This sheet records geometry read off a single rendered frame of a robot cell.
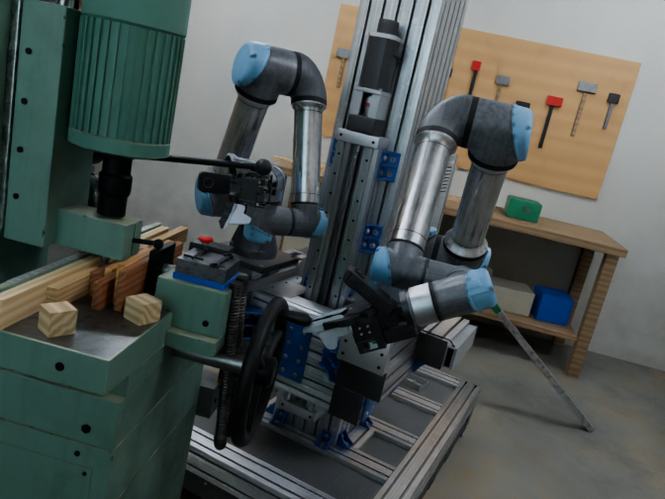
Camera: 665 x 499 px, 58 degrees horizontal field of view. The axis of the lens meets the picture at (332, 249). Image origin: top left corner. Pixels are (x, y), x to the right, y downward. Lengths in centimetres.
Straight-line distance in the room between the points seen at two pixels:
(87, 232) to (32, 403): 31
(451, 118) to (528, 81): 300
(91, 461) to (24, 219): 44
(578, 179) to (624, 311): 99
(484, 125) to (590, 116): 306
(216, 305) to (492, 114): 71
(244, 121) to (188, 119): 311
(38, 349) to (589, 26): 397
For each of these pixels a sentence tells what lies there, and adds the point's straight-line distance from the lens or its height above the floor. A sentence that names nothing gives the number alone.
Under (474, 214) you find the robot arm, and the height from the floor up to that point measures 114.
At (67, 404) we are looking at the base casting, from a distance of 110.
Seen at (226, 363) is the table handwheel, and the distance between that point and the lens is 118.
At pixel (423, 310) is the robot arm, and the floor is 101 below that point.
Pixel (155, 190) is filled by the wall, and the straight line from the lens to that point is 491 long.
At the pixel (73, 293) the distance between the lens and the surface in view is 114.
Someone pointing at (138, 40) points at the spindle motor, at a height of 136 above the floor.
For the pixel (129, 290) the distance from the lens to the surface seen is 113.
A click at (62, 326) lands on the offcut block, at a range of 102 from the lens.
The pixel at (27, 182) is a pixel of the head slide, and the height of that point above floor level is 108.
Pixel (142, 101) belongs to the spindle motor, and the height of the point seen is 126.
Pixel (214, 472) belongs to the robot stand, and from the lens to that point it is 198.
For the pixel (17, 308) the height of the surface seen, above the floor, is 92.
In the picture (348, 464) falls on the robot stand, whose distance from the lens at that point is 207.
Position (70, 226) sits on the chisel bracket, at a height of 101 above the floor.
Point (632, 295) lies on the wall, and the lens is 466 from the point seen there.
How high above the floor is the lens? 134
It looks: 14 degrees down
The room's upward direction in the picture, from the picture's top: 13 degrees clockwise
